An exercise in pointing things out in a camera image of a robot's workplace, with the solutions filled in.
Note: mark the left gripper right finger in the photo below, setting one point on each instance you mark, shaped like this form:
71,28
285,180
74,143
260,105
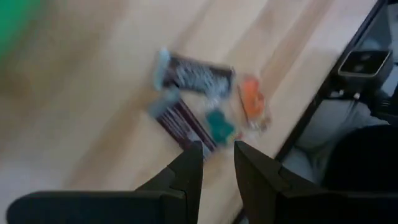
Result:
311,208

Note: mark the person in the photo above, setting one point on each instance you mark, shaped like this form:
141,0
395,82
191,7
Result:
329,130

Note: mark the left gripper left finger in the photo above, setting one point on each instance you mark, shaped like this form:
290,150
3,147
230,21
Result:
124,208

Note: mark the teal gummy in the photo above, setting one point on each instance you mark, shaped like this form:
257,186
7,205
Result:
219,126

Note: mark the orange gummy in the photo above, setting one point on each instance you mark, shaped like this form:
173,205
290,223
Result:
252,99

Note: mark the green slotted plastic basket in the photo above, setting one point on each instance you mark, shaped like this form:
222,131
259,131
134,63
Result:
12,18

